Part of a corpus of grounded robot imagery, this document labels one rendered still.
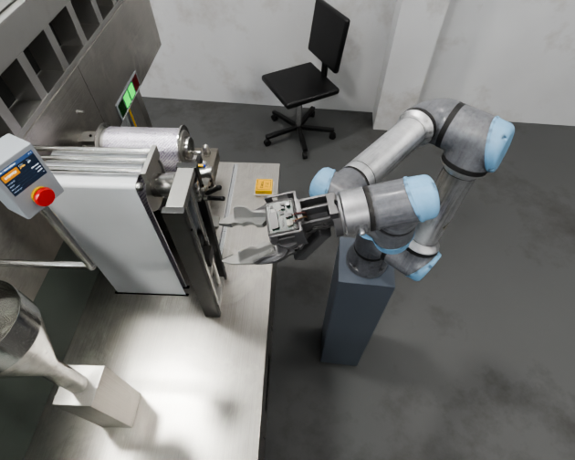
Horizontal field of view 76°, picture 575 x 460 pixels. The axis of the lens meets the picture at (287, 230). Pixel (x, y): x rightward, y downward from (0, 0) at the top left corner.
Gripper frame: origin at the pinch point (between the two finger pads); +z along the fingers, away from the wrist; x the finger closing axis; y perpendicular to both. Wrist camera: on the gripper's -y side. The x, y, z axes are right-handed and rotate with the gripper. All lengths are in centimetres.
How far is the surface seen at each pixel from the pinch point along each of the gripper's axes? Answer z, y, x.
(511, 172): -168, -224, -100
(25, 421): 71, -37, 24
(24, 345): 31.8, 7.4, 13.1
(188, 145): 20, -34, -49
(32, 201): 24.6, 16.3, -6.2
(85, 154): 37, -10, -34
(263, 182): 5, -76, -54
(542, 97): -215, -225, -162
